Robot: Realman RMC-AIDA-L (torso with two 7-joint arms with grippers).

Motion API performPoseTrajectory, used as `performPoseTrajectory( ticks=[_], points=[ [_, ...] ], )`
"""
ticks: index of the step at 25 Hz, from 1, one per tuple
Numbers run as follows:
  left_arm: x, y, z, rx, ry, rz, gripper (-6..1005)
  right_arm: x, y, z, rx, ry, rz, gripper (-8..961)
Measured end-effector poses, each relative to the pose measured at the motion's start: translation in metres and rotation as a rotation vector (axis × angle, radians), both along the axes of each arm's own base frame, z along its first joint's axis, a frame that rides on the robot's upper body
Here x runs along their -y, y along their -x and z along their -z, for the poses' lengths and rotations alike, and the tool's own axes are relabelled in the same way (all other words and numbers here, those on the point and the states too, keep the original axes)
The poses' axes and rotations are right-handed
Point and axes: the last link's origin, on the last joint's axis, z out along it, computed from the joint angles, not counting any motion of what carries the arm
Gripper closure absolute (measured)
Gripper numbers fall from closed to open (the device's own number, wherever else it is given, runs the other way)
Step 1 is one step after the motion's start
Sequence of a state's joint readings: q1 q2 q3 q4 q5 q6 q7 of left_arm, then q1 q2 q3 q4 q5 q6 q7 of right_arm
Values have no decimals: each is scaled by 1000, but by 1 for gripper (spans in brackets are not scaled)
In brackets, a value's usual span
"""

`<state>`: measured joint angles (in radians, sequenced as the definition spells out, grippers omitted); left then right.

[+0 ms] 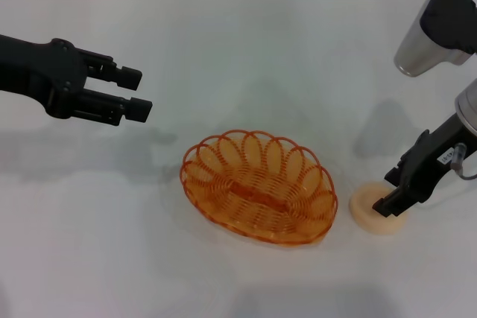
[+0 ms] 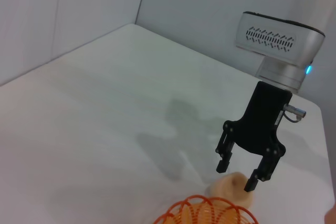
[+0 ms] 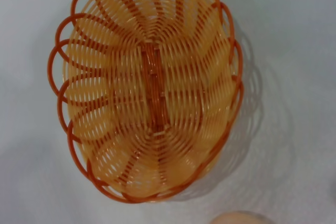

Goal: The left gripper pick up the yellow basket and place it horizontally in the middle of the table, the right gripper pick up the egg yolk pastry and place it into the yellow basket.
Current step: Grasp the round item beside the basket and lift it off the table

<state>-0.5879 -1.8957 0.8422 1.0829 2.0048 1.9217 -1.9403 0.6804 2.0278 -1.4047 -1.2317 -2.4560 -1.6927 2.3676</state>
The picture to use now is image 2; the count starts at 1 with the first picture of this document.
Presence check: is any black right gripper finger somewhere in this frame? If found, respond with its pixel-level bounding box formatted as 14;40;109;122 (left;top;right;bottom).
215;129;236;174
243;154;284;193

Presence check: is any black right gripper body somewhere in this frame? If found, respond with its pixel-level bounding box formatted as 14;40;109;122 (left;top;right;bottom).
223;81;293;157

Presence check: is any round beige bread bun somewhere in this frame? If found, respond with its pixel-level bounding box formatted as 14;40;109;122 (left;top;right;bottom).
207;172;255;209

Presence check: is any orange wire oval basket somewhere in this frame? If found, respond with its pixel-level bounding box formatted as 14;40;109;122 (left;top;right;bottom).
153;195;259;224

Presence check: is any grey right gripper cable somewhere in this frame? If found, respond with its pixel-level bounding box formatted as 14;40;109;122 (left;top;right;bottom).
282;104;308;123

